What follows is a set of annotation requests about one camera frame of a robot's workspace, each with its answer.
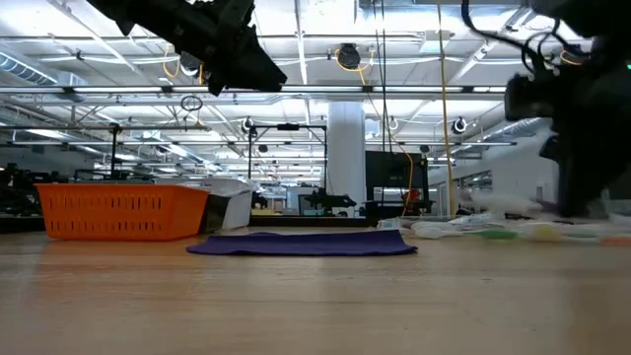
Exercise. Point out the long ceiling light strip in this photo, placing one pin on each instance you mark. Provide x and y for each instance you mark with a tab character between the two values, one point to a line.
345	90

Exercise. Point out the dark blue-violet mat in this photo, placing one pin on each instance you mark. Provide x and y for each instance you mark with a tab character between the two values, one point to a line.
305	244

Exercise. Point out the black monitor screen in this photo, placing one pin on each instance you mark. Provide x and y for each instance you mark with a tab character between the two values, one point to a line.
394	170

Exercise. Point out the white plastic basket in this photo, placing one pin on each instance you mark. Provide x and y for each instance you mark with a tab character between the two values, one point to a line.
239	207

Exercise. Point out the dark background equipment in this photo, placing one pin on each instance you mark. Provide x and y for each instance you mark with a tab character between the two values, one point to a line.
20	192

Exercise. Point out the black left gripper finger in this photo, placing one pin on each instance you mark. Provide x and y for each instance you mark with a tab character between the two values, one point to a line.
246	69

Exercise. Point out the black background robot arm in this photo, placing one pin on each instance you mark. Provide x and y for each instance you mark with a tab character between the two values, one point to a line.
328	201

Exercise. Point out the orange plastic basket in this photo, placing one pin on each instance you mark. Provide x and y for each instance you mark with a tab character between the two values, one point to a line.
123	212

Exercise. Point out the white building column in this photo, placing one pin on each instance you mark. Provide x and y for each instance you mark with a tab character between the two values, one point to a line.
346	158

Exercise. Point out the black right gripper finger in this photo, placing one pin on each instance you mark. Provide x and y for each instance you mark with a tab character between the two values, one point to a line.
586	182

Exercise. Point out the silver ventilation duct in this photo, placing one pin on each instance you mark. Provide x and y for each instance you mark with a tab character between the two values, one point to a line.
517	129

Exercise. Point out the black background rig frame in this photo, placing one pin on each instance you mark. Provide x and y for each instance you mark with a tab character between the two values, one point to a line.
288	127

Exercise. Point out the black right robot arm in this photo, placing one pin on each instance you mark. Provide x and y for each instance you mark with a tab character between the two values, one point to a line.
591	17

